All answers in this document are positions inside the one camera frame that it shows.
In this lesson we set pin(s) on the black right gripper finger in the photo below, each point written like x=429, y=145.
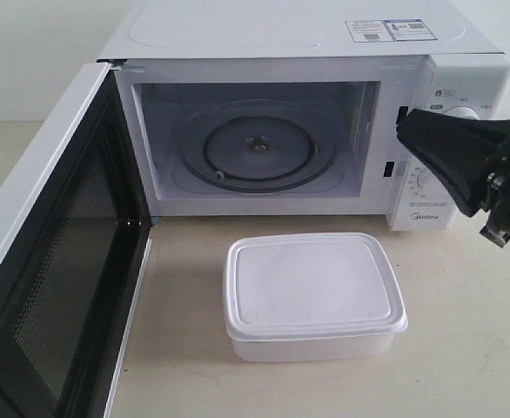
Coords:
x=456, y=157
x=455, y=124

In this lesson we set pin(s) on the white lidded plastic container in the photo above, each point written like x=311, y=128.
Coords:
x=311, y=297

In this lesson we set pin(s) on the white microwave door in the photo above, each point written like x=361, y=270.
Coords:
x=74, y=244

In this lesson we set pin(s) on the white microwave oven body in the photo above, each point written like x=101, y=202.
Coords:
x=175, y=59

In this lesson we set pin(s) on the upper white control knob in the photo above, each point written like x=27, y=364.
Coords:
x=463, y=112

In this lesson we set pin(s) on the white control knob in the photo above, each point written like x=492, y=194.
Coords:
x=463, y=112
x=422, y=181

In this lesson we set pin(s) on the lower white control knob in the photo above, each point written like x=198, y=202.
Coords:
x=422, y=181

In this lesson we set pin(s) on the white and blue label sticker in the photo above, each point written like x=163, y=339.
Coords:
x=390, y=30

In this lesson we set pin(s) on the glass turntable plate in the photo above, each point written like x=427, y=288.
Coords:
x=257, y=146

